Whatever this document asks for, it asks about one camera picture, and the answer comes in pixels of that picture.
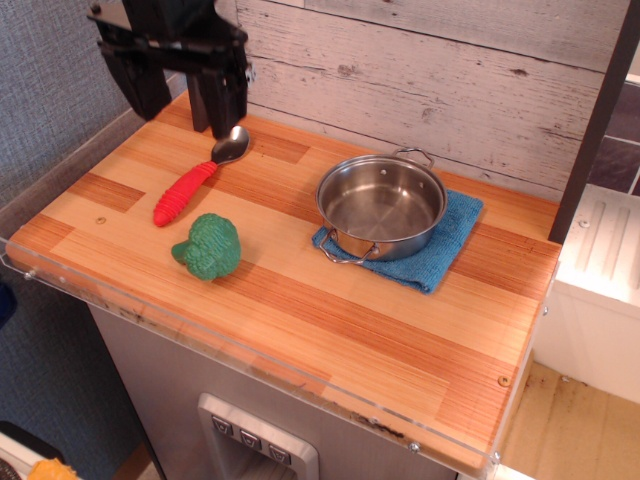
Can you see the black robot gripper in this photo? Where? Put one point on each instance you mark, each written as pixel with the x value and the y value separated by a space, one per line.
pixel 139 39

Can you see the green toy broccoli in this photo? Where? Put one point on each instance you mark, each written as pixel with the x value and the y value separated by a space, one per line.
pixel 212 250

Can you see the grey toy fridge cabinet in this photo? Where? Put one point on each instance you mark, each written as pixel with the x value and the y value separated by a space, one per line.
pixel 165 380

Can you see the blue folded cloth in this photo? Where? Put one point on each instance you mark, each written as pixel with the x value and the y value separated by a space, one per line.
pixel 424 270

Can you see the clear acrylic table guard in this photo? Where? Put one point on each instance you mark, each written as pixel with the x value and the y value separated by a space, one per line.
pixel 448 406

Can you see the silver dispenser panel with buttons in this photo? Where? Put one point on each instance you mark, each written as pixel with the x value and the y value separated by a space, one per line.
pixel 255 442

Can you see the yellow object at corner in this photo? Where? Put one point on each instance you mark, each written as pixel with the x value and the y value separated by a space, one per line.
pixel 51 469

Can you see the white toy sink unit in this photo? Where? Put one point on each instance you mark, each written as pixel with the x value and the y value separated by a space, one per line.
pixel 590 327

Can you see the dark grey left post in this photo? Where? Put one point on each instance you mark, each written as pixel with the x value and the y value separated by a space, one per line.
pixel 200 120

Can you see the dark grey post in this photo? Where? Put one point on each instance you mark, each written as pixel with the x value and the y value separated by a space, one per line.
pixel 606 101
pixel 200 120

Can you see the red handled metal spoon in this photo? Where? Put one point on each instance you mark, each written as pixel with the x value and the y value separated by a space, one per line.
pixel 177 197

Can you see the steel pot with handles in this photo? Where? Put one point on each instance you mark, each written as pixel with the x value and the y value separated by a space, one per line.
pixel 380 207

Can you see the dark grey right post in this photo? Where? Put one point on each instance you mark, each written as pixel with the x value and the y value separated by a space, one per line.
pixel 606 101

